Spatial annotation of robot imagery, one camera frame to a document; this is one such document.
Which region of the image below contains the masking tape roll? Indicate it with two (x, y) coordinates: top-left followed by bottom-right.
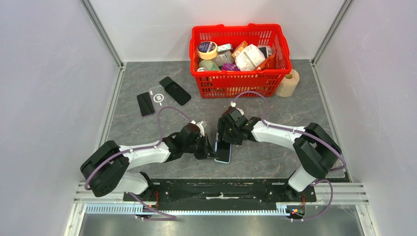
(197, 41), (218, 60)

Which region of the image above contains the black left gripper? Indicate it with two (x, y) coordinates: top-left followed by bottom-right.
(183, 133), (218, 160)

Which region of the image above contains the purple small package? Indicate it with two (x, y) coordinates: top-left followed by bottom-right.
(221, 63), (240, 71)

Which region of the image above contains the dark round jar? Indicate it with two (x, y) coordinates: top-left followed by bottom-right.
(258, 45), (273, 59)

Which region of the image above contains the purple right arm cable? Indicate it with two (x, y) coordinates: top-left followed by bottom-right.
(230, 90), (348, 222)

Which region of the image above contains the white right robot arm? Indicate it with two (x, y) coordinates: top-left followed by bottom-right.
(217, 107), (344, 201)

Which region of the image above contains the teal small box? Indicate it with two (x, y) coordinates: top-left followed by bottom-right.
(217, 43), (233, 53)

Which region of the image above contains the white slotted cable duct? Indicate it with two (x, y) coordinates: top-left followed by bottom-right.
(85, 202), (294, 216)

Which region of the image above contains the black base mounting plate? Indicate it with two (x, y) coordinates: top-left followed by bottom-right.
(137, 178), (317, 211)

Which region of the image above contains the light blue phone case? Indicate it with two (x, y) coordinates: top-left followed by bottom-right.
(213, 138), (232, 164)

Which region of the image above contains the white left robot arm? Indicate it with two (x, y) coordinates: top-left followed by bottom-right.
(80, 121), (218, 201)

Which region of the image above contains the clear magsafe phone case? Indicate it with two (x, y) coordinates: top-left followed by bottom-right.
(149, 85), (169, 111)

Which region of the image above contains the beige paper roll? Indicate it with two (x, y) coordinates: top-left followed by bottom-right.
(275, 69), (299, 97)

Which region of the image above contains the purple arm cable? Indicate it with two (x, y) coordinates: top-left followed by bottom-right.
(230, 90), (348, 222)
(84, 106), (196, 221)

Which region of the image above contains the green pale bottle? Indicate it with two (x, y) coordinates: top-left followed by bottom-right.
(199, 59), (221, 71)

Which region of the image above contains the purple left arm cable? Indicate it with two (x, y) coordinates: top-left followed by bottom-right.
(84, 106), (196, 221)

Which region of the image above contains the grey wrapped packet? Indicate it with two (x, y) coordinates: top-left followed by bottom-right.
(213, 50), (235, 67)

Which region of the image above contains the white crumpled paper bag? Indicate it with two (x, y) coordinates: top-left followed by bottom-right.
(235, 44), (266, 71)

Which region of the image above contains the orange small box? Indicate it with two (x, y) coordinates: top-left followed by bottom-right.
(232, 40), (248, 59)

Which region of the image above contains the red plastic shopping basket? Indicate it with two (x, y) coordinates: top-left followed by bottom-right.
(189, 24), (292, 98)

